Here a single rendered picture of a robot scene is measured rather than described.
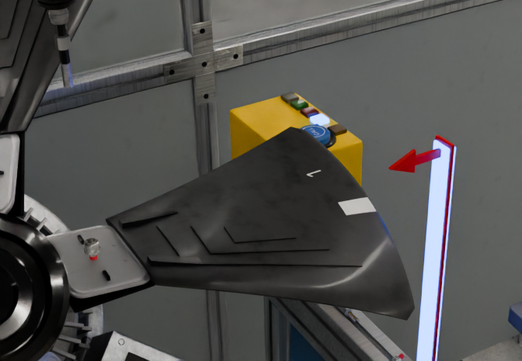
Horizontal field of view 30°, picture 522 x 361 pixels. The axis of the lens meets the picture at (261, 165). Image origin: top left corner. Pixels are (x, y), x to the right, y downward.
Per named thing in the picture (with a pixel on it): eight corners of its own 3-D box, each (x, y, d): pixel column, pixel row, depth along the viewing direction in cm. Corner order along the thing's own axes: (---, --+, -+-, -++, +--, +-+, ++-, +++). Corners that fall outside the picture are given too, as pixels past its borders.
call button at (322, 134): (290, 140, 116) (290, 127, 115) (318, 132, 118) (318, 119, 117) (307, 154, 113) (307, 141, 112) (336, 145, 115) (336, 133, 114)
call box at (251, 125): (231, 178, 128) (227, 107, 123) (295, 158, 132) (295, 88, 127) (293, 237, 116) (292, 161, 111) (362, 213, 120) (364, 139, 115)
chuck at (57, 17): (45, 24, 65) (40, -10, 64) (57, 17, 66) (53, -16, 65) (61, 27, 65) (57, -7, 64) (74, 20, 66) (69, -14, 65)
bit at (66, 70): (57, 88, 68) (47, 18, 65) (67, 81, 69) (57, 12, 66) (70, 90, 67) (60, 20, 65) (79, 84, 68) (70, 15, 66)
